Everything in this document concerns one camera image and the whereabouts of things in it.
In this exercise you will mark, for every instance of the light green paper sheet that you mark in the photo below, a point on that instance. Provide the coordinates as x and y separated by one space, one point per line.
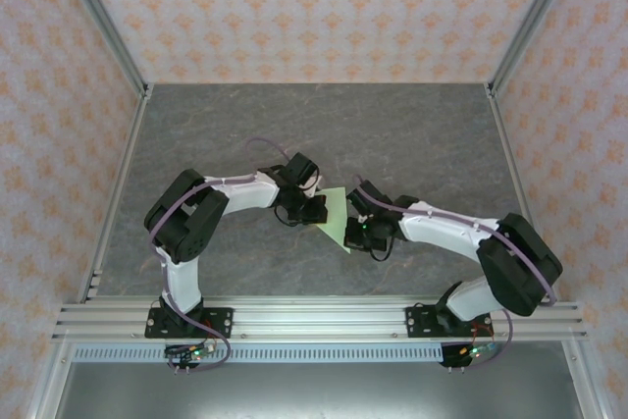
336 213

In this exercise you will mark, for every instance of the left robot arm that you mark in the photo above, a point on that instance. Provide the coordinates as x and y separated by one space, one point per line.
245 193

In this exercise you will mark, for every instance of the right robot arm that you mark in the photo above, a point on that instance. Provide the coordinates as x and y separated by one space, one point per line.
441 232

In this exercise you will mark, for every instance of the grey metal sheet panel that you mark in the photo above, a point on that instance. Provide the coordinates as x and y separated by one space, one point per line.
319 392

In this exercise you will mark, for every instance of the small circuit board with LEDs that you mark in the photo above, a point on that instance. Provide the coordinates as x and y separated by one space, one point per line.
189 351
473 351

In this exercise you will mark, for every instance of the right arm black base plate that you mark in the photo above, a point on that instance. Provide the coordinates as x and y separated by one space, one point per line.
417 323

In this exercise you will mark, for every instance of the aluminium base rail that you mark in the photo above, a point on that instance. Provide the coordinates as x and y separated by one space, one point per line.
319 316

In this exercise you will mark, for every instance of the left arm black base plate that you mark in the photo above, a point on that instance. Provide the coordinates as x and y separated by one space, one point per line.
221 323

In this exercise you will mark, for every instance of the aluminium side rail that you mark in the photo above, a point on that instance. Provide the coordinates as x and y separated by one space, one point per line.
520 183
115 193

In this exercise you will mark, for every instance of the aluminium frame post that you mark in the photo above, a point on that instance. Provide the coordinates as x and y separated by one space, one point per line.
105 26
530 26

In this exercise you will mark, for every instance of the aluminium frame leg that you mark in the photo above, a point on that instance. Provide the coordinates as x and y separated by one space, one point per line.
49 380
584 380

